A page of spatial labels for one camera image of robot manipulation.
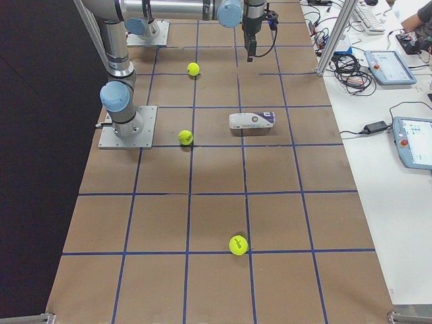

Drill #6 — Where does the brown gridded paper mat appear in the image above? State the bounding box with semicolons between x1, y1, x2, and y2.
47;1;392;323

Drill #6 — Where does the tennis ball near arm base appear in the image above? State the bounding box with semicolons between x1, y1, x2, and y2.
178;130;194;146

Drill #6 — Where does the white keyboard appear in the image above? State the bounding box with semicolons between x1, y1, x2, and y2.
353;4;385;35

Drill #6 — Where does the far teach pendant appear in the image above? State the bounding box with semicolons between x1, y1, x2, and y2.
364;51;417;86

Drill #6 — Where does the aluminium frame post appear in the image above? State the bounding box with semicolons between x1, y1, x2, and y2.
316;0;358;77

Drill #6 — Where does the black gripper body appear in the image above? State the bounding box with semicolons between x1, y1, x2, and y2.
242;0;279;43

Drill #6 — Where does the near teach pendant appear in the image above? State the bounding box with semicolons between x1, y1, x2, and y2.
392;117;431;170

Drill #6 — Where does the black coiled cable bundle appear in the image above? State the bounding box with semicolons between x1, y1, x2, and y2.
332;53;377;97

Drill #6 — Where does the teach pendant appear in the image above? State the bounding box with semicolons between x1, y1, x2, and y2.
392;117;431;170
364;51;417;86

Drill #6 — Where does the tennis ball near far base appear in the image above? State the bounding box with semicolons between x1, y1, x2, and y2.
187;62;200;77

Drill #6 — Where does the tennis ball mid table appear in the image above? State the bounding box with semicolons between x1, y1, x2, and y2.
228;235;248;256

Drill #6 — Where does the clear tennis ball can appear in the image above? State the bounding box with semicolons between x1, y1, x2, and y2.
228;111;275;130

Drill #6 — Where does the black power adapter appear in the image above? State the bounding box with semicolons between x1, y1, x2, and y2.
363;121;389;134

